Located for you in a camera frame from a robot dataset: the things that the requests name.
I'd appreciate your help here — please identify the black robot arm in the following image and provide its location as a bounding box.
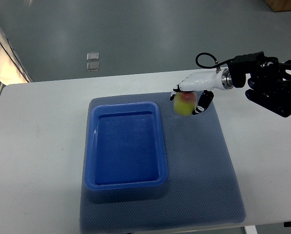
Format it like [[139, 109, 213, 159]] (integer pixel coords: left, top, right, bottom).
[[195, 52, 291, 117]]

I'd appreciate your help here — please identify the floor socket plate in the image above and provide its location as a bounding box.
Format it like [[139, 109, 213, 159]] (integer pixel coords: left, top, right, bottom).
[[86, 52, 99, 61], [86, 62, 99, 72]]

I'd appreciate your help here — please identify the yellow red peach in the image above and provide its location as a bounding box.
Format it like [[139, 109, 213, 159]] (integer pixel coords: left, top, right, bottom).
[[174, 92, 197, 117]]

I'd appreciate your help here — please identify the blue plastic tray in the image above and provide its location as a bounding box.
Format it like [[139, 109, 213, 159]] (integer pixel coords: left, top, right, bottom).
[[84, 101, 168, 191]]

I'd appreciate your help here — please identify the blue grey table mat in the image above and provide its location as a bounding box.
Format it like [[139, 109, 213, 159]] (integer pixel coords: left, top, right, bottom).
[[79, 93, 246, 234]]

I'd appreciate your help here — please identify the lower floor socket plate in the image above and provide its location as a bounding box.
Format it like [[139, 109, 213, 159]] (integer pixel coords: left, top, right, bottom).
[[86, 62, 99, 72]]

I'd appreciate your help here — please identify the white table leg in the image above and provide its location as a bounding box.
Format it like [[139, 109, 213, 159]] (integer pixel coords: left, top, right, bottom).
[[244, 225, 258, 234]]

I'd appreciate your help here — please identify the white cloth with black trim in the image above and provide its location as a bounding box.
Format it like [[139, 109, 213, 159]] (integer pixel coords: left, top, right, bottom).
[[0, 27, 33, 86]]

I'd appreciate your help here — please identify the brown cardboard box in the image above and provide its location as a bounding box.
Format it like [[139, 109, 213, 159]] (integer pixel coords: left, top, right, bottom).
[[265, 0, 291, 12]]

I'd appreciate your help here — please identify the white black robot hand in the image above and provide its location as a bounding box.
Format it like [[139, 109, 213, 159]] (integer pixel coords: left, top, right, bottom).
[[170, 71, 226, 115]]

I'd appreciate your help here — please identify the upper floor socket plate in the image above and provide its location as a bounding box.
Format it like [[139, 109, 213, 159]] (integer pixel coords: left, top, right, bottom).
[[86, 52, 99, 61]]

